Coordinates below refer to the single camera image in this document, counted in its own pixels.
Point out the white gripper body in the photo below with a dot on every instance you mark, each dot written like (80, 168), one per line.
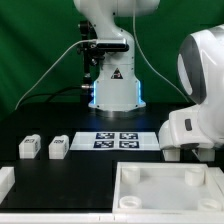
(182, 131)

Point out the white square tabletop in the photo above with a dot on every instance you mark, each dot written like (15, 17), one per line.
(165, 188)

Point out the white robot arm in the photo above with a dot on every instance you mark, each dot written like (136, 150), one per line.
(200, 68)

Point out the white obstacle block right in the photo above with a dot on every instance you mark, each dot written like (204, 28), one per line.
(218, 175)

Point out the white obstacle block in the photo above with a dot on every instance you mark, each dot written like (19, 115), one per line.
(7, 180)
(218, 175)

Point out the white tag sheet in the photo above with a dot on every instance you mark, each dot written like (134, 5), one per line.
(131, 141)

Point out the white obstacle block left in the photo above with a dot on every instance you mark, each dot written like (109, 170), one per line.
(7, 180)

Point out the white front rail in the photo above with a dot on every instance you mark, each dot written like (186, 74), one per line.
(23, 218)

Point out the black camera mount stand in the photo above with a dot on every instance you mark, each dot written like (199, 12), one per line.
(94, 52)

